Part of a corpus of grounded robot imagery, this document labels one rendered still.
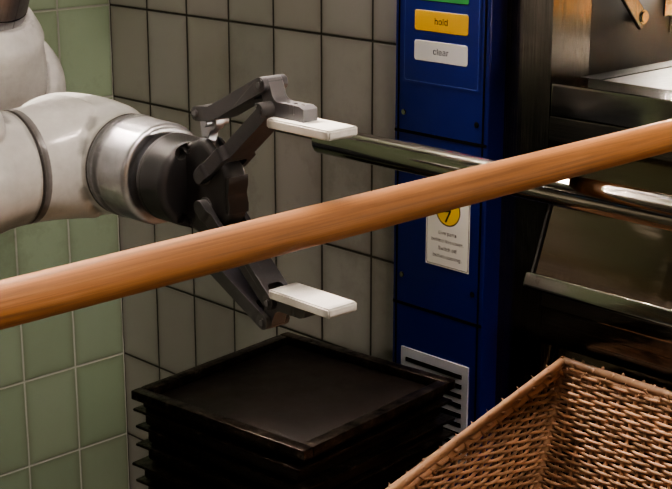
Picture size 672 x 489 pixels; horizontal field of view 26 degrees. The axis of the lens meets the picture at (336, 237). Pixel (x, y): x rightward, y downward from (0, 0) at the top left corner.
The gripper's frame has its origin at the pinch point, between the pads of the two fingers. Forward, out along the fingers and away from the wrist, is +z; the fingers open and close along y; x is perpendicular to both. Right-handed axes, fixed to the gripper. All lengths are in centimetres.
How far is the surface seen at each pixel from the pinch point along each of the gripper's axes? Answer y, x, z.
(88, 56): 7, -60, -122
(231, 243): -0.7, 11.0, 1.5
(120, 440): 75, -62, -121
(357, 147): 2.6, -27.8, -26.2
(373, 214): -0.3, -2.6, 1.6
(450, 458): 40, -42, -25
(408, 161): 2.8, -27.9, -19.1
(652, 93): 1, -68, -19
